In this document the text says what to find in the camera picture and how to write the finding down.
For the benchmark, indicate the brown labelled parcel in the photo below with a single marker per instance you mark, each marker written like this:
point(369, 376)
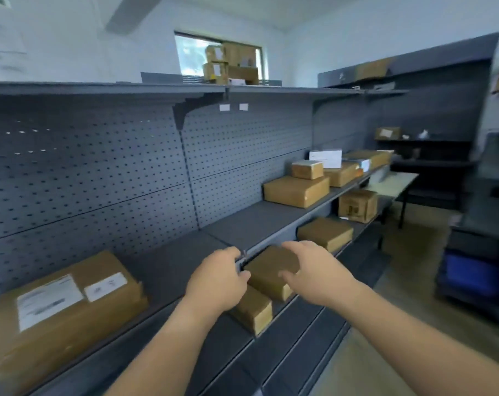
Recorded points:
point(68, 334)

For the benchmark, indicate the small brown jar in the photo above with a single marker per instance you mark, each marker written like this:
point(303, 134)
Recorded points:
point(416, 153)

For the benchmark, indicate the person's right hand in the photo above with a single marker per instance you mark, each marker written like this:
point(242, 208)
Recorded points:
point(323, 280)

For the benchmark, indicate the small beige table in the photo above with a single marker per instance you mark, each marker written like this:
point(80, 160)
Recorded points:
point(391, 183)

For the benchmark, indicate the person's left hand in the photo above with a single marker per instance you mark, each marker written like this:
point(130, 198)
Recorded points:
point(216, 284)

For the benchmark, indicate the person's left forearm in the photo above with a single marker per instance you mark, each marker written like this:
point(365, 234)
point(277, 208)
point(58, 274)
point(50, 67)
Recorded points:
point(158, 358)

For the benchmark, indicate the person's right forearm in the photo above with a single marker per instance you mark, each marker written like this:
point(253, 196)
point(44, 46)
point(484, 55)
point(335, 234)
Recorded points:
point(422, 342)

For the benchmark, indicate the small labelled cardboard carton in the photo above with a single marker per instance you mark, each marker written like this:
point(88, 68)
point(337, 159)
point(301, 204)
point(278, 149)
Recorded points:
point(214, 73)
point(215, 54)

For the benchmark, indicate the grey metal pegboard shelf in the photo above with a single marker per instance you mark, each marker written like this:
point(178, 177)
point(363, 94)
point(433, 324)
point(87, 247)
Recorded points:
point(88, 160)

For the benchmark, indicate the printed brown carton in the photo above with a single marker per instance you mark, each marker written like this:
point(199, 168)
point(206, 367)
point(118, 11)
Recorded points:
point(356, 206)

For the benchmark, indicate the small white object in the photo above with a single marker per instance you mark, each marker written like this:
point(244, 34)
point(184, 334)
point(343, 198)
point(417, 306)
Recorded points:
point(423, 134)

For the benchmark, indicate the brown box white label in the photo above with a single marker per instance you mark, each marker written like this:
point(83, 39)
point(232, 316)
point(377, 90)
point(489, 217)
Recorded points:
point(387, 133)

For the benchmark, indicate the cardboard-covered window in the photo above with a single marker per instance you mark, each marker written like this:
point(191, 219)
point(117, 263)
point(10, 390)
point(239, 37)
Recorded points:
point(4, 37)

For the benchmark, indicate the cardboard boxes at window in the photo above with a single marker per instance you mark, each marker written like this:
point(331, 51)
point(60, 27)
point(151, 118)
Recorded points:
point(189, 53)

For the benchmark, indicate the large cardboard carton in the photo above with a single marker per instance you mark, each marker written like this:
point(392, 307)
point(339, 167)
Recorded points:
point(240, 54)
point(243, 74)

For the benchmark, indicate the blue plastic crate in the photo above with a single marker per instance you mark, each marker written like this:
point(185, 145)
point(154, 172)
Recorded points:
point(474, 274)

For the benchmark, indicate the small taped brown box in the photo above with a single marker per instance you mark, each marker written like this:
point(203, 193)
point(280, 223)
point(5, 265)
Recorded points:
point(306, 171)

